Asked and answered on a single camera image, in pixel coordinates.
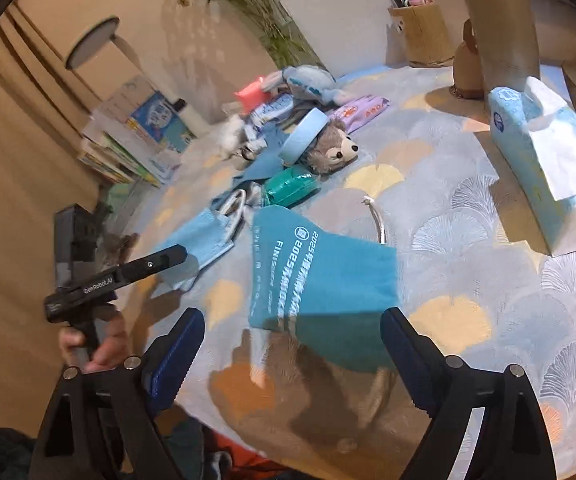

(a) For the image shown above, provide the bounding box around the dark blue cloth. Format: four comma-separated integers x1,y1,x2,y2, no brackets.
210,124,287,210

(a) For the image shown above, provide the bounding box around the grey tape roll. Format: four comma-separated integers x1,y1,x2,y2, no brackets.
279,108,329,166

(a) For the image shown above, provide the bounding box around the white blue wipes pack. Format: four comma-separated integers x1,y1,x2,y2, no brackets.
243,93,294,141

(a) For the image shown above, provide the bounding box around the blue cover book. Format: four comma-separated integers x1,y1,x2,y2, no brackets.
131,91,195,153

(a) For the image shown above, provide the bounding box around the glass flower vase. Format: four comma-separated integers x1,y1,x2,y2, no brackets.
130,0,325,72

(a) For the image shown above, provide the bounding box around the grey blue plush toy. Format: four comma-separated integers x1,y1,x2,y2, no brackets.
262,65,355,106

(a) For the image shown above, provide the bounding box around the green tissue pack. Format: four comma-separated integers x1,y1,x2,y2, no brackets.
263,165,320,208

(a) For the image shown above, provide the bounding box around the white book stack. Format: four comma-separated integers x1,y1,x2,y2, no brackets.
90,75,184,185

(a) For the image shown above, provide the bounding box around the scallop pattern tablecloth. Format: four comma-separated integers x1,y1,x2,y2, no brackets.
122,68,576,479

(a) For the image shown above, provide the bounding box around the brown leather pouch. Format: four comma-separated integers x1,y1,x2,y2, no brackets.
450,18,484,100

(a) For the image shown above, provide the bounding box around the white fluffy plush toy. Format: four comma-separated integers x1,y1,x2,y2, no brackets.
213,114,245,159

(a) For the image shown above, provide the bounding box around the blue tissue box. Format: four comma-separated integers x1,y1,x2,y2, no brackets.
488,76,576,256

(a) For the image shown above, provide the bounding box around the brown hedgehog plush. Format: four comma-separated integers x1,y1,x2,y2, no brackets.
297,119,359,176

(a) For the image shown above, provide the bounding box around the light blue face mask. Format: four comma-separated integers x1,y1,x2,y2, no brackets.
154,188,247,297

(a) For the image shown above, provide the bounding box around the pink soft pouch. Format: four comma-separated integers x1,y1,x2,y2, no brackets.
235,77,273,114

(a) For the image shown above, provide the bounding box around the teal printed drawstring bag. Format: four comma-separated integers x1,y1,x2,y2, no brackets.
249,206,399,373

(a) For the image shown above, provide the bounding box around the purple wipes pack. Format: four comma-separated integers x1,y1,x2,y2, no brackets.
328,94,390,133

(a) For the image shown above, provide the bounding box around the person's left hand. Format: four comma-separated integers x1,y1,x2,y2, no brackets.
58,304,131,374

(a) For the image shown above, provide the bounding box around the wooden pen holder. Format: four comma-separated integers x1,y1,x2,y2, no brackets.
385,0,454,67

